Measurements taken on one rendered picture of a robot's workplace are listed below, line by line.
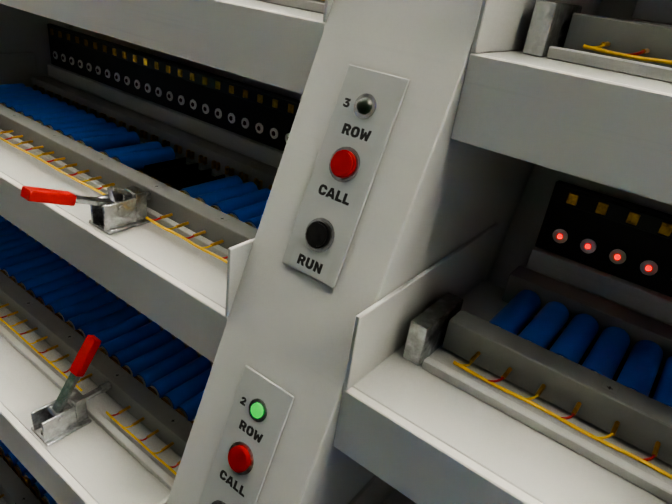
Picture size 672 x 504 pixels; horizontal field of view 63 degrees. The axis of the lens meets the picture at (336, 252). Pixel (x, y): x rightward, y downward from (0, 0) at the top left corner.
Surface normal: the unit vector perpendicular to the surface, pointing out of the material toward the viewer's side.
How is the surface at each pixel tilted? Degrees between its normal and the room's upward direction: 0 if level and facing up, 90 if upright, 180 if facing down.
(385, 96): 90
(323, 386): 90
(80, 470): 21
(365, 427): 111
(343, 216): 90
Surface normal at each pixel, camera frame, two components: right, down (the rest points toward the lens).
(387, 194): -0.52, -0.04
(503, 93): -0.61, 0.29
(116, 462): 0.13, -0.88
